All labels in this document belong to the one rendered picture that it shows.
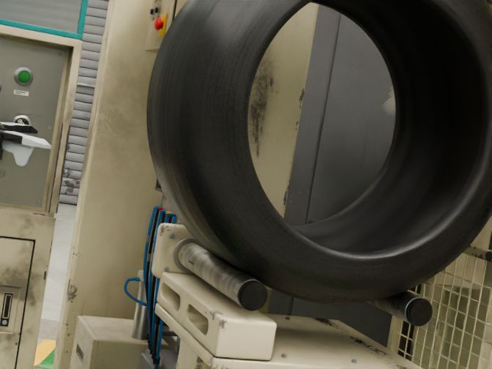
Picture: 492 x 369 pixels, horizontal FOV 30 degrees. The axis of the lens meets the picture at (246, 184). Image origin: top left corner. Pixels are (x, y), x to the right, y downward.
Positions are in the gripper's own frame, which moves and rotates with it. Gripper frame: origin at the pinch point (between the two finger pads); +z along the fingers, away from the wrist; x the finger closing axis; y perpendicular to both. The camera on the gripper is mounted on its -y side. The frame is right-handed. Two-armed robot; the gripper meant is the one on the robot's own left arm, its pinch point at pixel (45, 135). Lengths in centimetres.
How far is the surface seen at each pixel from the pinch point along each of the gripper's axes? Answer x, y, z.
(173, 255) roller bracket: 30.4, 12.8, 19.4
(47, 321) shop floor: -271, 145, 80
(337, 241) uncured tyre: 40, 4, 46
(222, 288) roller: 57, 9, 18
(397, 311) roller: 64, 9, 45
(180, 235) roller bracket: 29.8, 9.1, 20.2
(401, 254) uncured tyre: 67, -2, 41
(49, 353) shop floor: -210, 136, 67
